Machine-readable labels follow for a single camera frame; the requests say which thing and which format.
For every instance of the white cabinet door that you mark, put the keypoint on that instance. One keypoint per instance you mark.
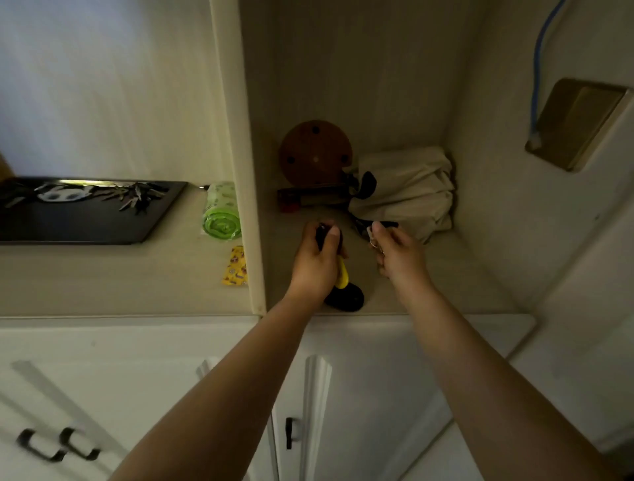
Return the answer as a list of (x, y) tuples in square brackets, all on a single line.
[(376, 396), (99, 376)]

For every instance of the white mask-shaped key charm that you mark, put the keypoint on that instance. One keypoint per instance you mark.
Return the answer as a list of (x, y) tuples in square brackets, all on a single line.
[(64, 193)]

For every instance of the black rectangular tray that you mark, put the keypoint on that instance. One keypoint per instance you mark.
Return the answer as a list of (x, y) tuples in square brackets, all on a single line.
[(74, 220)]

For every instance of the person's left hand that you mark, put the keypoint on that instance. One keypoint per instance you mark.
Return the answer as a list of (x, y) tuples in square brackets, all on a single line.
[(312, 270)]

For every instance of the person's right forearm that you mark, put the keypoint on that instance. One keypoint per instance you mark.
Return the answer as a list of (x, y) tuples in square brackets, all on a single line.
[(485, 391)]

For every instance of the beige cloth bag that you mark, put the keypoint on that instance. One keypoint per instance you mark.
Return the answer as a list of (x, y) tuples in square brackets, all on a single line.
[(406, 191)]

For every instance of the dark red rectangular box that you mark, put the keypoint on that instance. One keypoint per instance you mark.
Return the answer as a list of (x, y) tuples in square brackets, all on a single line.
[(312, 196)]

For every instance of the beige shelf divider panel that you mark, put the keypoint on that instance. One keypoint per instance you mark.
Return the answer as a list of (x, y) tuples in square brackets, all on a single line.
[(242, 163)]

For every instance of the green roll of bags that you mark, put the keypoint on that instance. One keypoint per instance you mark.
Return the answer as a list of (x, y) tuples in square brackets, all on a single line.
[(221, 213)]

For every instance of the person's left forearm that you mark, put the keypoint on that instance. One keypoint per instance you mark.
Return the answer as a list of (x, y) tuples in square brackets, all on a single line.
[(233, 396)]

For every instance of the person's right hand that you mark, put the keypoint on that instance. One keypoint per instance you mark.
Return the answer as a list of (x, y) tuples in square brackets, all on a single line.
[(403, 257)]

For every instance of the person's right thumb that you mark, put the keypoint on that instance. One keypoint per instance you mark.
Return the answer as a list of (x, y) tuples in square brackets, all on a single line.
[(384, 235)]

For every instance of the round brown wooden board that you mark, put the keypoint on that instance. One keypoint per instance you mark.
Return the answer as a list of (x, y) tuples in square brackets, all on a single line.
[(314, 153)]

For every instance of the person's left thumb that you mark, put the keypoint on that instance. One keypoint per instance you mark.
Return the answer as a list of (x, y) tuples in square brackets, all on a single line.
[(334, 243)]

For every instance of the bunch of metal keys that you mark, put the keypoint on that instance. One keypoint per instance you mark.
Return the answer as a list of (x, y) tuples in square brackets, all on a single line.
[(136, 194)]

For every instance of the yellow patterned packet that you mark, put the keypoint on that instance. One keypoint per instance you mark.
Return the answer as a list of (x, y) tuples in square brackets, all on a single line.
[(235, 266)]

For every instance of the brass wall plate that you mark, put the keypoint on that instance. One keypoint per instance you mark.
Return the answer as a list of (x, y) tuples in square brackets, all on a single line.
[(574, 124)]

